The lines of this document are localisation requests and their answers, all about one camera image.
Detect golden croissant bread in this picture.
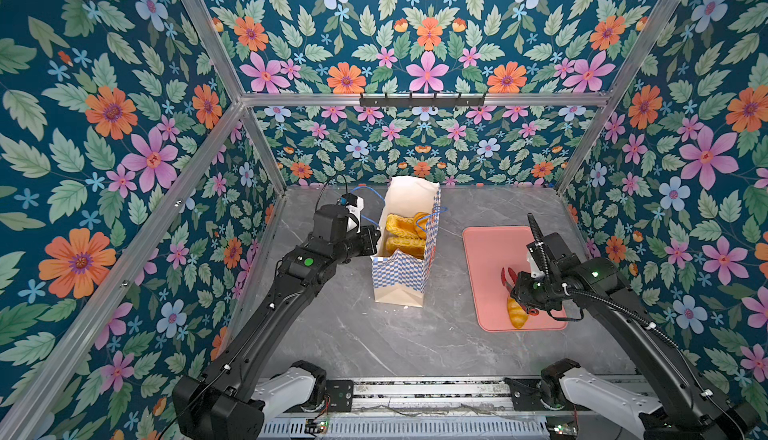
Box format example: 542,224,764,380
507,298,529,329

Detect red metal kitchen tongs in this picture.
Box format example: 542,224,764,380
500,267,539,316

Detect braided bread roll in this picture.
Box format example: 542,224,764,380
385,213,425,239

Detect blue checkered paper bag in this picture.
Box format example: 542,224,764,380
371,176,442,307

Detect striped long bread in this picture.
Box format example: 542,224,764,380
385,236,426,259

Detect small round bread roll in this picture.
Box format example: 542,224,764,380
412,212,431,233

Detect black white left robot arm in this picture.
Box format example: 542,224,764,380
172,225,381,439

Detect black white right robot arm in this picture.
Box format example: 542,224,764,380
500,255,760,439

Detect pink plastic tray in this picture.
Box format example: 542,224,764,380
462,226,566,333

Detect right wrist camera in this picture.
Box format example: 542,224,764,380
526,242,547,279

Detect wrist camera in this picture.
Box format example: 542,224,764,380
526,242,547,279
339,192,364,232

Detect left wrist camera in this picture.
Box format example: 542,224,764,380
339,192,364,232

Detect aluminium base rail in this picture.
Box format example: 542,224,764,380
260,372,653,439

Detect black wall hook rail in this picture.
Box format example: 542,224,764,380
358,92,486,110

